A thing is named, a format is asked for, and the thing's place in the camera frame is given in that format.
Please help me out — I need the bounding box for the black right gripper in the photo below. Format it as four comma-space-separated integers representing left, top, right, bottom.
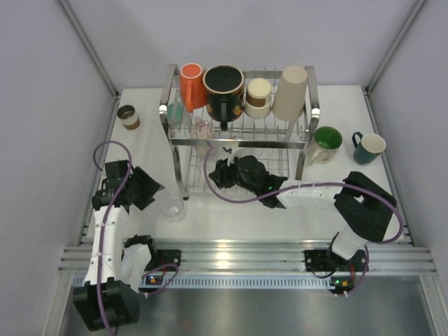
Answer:
209, 152, 260, 196

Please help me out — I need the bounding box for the clear glass cup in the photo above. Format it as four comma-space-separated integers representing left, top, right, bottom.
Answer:
160, 191, 186, 222

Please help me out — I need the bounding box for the steel two-tier dish rack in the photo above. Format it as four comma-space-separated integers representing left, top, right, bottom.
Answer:
159, 64, 321, 201

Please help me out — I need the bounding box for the pink translucent tumbler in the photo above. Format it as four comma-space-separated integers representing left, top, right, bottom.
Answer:
190, 116, 216, 158

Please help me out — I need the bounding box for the steel cup cream brown sleeve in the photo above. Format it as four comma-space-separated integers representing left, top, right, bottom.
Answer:
244, 78, 272, 119

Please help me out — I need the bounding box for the beige paper cup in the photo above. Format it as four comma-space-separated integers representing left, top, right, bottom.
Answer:
272, 66, 308, 122

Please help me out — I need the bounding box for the black mug with orange print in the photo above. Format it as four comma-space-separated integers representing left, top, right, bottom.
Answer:
202, 64, 245, 132

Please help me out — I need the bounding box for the dark teal mug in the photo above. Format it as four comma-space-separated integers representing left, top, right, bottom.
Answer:
351, 132, 386, 165

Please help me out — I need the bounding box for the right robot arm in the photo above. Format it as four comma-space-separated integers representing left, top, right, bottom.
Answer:
204, 155, 398, 270

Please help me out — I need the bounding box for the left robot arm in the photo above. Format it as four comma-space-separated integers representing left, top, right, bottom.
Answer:
73, 160, 163, 331

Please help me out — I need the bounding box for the teal cup behind rack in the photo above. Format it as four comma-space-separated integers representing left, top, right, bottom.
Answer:
167, 104, 183, 125

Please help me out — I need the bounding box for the cream mug green inside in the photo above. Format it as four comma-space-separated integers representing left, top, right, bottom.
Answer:
307, 126, 343, 165

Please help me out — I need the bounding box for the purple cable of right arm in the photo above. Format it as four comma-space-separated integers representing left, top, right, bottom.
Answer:
203, 146, 403, 298

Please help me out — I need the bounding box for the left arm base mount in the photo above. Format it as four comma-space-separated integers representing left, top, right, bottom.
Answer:
147, 248, 181, 270

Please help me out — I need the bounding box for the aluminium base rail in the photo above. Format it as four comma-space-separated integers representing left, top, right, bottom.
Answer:
57, 238, 438, 274

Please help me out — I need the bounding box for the perforated cable duct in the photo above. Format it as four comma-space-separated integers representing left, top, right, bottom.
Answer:
167, 274, 335, 289

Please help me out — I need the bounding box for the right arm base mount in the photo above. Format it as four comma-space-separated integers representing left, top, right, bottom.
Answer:
304, 249, 352, 279

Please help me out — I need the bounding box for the aluminium frame post left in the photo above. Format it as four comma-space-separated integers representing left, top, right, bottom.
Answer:
55, 0, 119, 99

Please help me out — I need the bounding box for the aluminium frame post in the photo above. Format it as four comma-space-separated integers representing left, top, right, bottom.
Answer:
55, 0, 119, 99
364, 0, 428, 97

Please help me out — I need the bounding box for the aluminium frame post right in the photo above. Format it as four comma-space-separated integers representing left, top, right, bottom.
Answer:
364, 0, 428, 97

